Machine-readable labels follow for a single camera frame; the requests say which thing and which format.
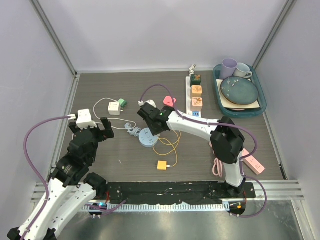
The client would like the pink cube socket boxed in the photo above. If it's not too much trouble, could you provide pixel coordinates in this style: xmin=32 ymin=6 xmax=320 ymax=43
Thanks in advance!
xmin=190 ymin=97 xmax=203 ymax=112

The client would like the orange cube socket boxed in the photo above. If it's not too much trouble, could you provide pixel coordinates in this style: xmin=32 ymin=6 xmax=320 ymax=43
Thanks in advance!
xmin=190 ymin=85 xmax=203 ymax=98

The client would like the dark green cube socket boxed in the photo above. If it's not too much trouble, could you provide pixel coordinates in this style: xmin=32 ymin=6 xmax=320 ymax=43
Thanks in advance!
xmin=189 ymin=74 xmax=202 ymax=86

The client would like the white multicolour power strip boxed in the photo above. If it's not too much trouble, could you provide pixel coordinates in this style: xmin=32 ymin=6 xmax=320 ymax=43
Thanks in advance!
xmin=185 ymin=64 xmax=202 ymax=117

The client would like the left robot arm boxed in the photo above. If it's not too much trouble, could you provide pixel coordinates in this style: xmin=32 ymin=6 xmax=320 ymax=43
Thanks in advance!
xmin=7 ymin=114 xmax=115 ymax=240

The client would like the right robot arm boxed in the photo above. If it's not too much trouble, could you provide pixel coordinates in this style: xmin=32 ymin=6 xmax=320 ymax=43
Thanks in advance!
xmin=137 ymin=101 xmax=246 ymax=198

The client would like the green plug adapter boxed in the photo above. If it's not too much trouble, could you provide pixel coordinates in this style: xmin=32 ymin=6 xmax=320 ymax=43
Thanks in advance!
xmin=118 ymin=98 xmax=128 ymax=109

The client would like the round light blue socket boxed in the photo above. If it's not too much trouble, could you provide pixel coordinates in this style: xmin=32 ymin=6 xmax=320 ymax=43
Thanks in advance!
xmin=124 ymin=123 xmax=159 ymax=148

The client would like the red pink flat charger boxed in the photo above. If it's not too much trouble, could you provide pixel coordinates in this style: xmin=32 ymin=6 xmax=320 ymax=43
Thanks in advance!
xmin=163 ymin=95 xmax=177 ymax=107

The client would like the white cube socket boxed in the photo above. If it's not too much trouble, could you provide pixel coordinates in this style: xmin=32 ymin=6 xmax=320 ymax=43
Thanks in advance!
xmin=107 ymin=102 xmax=121 ymax=116

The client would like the yellow charger block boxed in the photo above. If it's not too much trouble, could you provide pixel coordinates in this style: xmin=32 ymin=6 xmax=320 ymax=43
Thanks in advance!
xmin=157 ymin=160 xmax=168 ymax=171

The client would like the pink round plate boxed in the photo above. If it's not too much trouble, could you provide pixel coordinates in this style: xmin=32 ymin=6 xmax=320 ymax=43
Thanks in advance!
xmin=229 ymin=108 xmax=246 ymax=112

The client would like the dark blue plate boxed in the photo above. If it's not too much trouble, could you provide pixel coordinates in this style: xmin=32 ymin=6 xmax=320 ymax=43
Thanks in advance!
xmin=220 ymin=76 xmax=259 ymax=105

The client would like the purple cup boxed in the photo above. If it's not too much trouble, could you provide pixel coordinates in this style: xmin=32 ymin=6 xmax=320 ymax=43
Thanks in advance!
xmin=219 ymin=58 xmax=238 ymax=80

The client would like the grey blue mug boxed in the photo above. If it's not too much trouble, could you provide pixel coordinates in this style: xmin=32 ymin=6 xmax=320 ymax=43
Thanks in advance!
xmin=233 ymin=62 xmax=253 ymax=79

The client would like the cream square plate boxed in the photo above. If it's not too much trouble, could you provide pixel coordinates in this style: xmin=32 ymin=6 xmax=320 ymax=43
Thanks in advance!
xmin=216 ymin=79 xmax=260 ymax=110

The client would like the pink power strip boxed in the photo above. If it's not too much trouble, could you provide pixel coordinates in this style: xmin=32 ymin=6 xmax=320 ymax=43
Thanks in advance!
xmin=242 ymin=155 xmax=265 ymax=175

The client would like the teal plastic tray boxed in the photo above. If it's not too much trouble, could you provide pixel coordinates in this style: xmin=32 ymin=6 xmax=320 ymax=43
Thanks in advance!
xmin=212 ymin=64 xmax=267 ymax=118

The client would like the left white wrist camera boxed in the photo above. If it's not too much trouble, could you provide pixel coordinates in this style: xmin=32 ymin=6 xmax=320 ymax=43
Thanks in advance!
xmin=68 ymin=109 xmax=98 ymax=130

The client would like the yellow charging cable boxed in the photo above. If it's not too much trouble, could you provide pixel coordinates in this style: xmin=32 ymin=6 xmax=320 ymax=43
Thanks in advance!
xmin=152 ymin=129 xmax=182 ymax=169

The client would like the white thin cable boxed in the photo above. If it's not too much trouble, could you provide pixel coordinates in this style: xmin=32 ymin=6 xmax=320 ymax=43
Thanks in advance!
xmin=92 ymin=97 xmax=137 ymax=131

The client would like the black mounting base plate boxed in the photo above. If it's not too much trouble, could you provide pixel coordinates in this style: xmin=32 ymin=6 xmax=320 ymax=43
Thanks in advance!
xmin=105 ymin=181 xmax=256 ymax=205

